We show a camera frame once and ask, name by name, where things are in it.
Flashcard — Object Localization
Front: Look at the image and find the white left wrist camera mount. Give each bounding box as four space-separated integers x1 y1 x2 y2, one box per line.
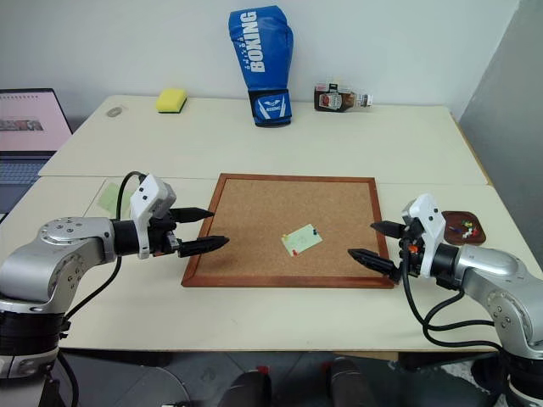
129 173 177 260

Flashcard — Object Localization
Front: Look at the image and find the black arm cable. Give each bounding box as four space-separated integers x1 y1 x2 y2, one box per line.
59 170 145 340
400 248 508 353

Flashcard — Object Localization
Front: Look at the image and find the grey partition panel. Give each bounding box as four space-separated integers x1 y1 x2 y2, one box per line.
457 0 543 266

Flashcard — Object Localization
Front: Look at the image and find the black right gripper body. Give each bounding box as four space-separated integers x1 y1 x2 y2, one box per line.
391 220 426 285

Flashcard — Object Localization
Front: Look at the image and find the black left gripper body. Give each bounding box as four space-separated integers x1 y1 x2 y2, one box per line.
148 209 183 259

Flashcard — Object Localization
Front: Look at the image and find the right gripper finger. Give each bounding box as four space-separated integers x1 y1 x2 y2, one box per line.
369 220 406 241
347 248 402 283

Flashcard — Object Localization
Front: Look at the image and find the brown tray with pushpins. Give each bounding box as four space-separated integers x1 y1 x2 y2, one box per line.
440 209 487 247

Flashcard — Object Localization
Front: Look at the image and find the brown sauce bottle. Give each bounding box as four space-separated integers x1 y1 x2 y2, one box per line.
313 80 375 114

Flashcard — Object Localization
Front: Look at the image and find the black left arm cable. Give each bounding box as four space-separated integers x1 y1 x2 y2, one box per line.
59 170 145 340

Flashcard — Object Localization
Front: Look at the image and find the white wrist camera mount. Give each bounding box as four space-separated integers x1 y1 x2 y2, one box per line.
401 192 447 280
129 173 177 260

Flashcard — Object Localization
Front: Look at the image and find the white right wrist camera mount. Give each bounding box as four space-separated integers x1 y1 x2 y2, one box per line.
401 192 447 280

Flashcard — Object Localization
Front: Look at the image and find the grey laptop with pink screen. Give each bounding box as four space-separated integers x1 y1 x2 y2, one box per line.
0 87 75 215

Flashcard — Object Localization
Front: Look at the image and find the blue boxing glove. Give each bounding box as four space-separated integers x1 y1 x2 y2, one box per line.
228 4 295 128

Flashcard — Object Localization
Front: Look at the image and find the dark rounded shape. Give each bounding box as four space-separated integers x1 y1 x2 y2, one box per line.
327 356 383 407
217 368 273 407

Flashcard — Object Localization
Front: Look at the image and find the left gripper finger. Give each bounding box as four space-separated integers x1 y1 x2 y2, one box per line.
177 235 231 259
169 206 215 225

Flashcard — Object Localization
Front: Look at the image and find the green paper note with pinholes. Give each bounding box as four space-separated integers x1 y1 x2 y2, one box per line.
280 224 324 257

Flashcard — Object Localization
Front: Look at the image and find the wood-framed cork board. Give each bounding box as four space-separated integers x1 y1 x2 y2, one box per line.
181 172 396 290

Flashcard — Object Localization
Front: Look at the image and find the yellow green-backed sponge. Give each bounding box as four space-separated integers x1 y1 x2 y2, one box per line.
154 87 189 115

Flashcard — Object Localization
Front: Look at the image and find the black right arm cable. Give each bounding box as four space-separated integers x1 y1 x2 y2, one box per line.
400 248 508 353

